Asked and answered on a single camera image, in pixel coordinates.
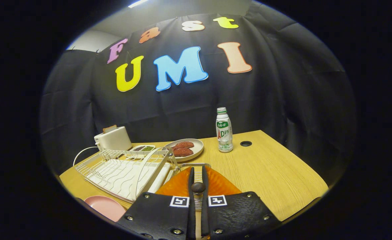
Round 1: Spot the red meat piece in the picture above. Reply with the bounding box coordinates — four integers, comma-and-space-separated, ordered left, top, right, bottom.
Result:
171, 141, 195, 150
173, 147, 194, 157

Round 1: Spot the beige plate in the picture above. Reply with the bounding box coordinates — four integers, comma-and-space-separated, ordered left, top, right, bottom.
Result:
164, 138, 204, 163

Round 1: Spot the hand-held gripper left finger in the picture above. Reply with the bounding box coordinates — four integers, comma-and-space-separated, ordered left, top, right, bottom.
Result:
116, 166, 196, 240

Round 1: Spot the white wire dish rack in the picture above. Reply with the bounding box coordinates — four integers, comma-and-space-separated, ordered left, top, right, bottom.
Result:
73, 146, 181, 204

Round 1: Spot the wooden handle spoon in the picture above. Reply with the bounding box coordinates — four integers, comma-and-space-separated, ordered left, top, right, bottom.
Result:
191, 182, 206, 200

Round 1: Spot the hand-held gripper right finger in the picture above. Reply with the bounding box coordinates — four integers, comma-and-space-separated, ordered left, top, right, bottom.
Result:
200, 165, 283, 240

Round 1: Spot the divided tray with beans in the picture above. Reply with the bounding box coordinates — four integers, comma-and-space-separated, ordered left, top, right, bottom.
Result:
131, 144, 157, 152

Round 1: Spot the white drain tray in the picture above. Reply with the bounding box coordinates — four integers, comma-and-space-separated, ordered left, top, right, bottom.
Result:
92, 159, 172, 201

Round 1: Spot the white green drink bottle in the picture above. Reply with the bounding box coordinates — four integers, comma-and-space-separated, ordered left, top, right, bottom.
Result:
215, 107, 234, 153

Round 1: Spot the metal wire basket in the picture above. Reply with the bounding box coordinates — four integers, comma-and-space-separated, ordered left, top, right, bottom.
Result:
179, 162, 212, 211

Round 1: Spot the black backdrop cloth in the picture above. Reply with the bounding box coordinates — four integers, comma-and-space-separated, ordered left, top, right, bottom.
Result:
39, 1, 358, 189

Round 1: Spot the pink plate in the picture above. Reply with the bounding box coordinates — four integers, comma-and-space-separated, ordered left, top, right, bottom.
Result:
84, 195, 127, 223

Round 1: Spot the white toaster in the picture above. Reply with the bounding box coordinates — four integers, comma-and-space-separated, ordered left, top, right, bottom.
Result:
94, 126, 133, 151

